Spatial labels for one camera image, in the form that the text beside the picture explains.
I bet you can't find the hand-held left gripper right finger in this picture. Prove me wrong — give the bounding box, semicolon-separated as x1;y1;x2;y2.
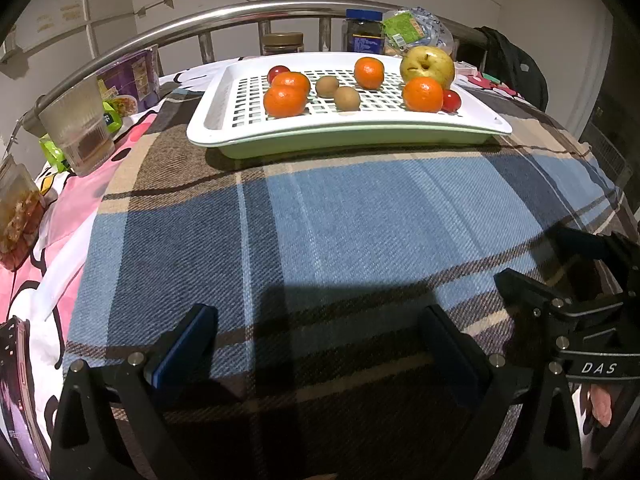
419;303;584;480

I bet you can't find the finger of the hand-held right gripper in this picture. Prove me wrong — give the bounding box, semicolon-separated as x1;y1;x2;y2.
494;268;567;322
550;226;640;281

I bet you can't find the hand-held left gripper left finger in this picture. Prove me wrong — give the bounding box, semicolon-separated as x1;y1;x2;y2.
50;303;219;480

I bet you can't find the orange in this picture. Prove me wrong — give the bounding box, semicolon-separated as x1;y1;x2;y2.
403;77;445;113
272;71;312;98
263;84;308;118
354;57;385;90

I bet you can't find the white slotted plastic tray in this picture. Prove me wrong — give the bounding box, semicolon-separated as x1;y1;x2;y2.
186;51;514;159

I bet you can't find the yellow-green pear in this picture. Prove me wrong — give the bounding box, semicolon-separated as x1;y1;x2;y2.
400;45;456;87

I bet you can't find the person's right hand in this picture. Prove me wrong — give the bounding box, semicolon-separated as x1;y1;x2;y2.
587;382;615;428

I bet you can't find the dark purple packet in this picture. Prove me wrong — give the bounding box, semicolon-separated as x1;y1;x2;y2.
0;316;51;480

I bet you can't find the plaid blanket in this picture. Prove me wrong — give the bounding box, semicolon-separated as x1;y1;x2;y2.
62;72;626;480

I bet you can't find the black backpack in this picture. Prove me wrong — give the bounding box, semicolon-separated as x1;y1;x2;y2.
457;26;549;111

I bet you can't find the clear plastic food container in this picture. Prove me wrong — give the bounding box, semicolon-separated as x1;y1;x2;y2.
0;155;47;271

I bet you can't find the green snack packet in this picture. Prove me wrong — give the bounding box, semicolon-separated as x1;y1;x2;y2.
40;100;123;173

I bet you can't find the translucent plastic cup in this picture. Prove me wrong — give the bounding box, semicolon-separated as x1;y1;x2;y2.
37;79;118;177

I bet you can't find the purple instant noodle cup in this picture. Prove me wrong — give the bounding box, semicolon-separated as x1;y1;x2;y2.
96;44;161;116

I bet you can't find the clear snack bag green label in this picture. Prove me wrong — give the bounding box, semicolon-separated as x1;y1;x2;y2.
380;7;455;58

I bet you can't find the blue-lidded jar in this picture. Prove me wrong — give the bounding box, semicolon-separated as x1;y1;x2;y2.
341;9;384;54

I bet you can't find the brown-lidded jar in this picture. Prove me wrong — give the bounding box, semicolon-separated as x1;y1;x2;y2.
262;32;305;57

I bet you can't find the metal bed rail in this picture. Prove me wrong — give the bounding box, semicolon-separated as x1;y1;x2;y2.
22;0;488;133

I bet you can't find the white wall pipe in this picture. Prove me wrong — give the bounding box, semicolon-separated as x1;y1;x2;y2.
0;0;176;61

